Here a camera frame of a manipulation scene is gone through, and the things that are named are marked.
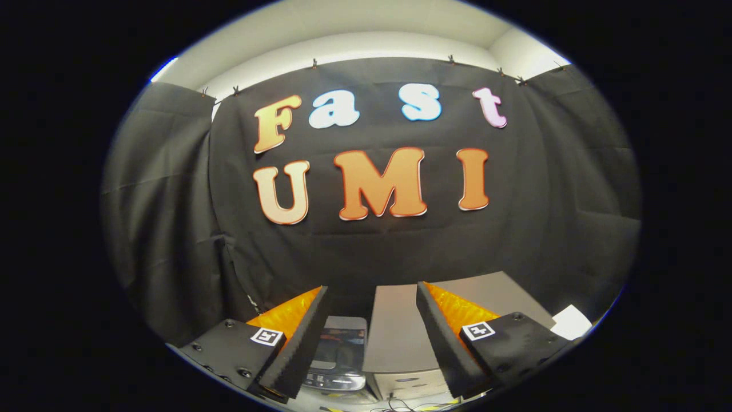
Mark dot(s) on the white paper sheet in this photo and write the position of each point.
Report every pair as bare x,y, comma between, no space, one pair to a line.
572,323

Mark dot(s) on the ceiling light tube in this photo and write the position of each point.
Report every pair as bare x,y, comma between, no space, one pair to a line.
164,68

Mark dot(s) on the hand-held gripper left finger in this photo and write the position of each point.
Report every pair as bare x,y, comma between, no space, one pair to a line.
297,349

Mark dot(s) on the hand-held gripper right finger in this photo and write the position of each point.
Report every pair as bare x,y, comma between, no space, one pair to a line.
449,349

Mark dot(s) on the grey washing machine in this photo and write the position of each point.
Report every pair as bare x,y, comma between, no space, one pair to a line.
334,380

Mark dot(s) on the dark transparent washing machine lid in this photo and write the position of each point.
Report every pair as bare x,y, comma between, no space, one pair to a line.
343,343

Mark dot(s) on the grey cabinet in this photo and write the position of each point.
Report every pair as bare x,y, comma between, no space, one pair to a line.
394,337

